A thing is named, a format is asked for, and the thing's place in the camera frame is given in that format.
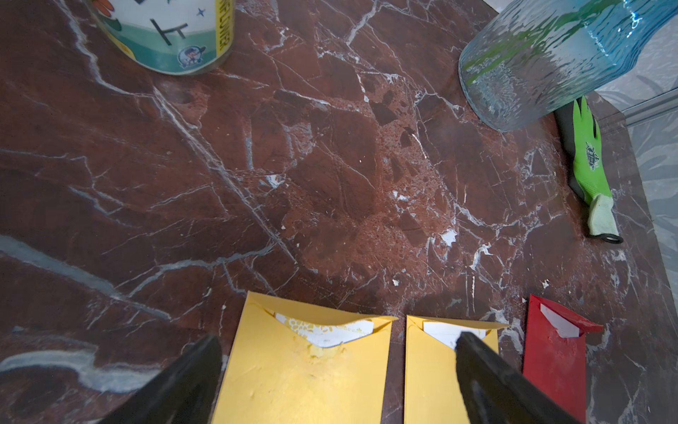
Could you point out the large yellow envelope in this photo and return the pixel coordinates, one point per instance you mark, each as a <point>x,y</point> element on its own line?
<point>431,391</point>

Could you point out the red envelope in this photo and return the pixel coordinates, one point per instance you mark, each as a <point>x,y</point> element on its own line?
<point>555,354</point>

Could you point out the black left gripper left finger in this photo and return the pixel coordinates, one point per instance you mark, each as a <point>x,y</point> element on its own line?
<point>182,393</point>

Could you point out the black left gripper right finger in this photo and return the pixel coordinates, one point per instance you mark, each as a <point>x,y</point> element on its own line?
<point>494,392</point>

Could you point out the round sunflower label jar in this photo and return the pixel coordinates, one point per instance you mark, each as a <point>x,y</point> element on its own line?
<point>181,37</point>

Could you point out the blue textured glass vase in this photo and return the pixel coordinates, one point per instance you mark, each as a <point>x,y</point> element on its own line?
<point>537,56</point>

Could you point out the green work glove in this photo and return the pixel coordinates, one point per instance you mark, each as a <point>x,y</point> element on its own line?
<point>582,142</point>

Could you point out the small yellow envelope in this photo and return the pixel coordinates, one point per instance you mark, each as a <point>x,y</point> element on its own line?
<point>293,362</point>

